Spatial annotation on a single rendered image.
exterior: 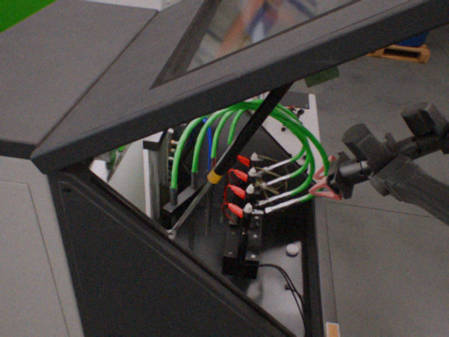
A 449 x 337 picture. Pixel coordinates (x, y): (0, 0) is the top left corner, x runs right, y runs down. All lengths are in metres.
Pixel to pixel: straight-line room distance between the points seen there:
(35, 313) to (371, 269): 2.02
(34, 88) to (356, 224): 2.38
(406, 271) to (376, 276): 0.20
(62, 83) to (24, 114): 0.12
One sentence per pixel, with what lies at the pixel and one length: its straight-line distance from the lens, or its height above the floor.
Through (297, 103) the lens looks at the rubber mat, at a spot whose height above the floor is 0.98.
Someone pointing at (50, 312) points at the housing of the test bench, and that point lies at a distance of 0.97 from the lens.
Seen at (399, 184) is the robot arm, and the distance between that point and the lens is 0.82.
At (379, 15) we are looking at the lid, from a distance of 0.48.
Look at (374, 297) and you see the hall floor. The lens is 2.50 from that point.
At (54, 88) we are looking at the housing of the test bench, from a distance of 0.81.
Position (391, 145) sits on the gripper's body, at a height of 1.31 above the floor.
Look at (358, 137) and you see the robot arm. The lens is 0.88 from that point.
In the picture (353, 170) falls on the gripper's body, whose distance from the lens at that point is 0.95.
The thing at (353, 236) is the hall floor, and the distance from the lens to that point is 2.78.
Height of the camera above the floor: 1.84
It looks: 37 degrees down
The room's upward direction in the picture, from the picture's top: 6 degrees clockwise
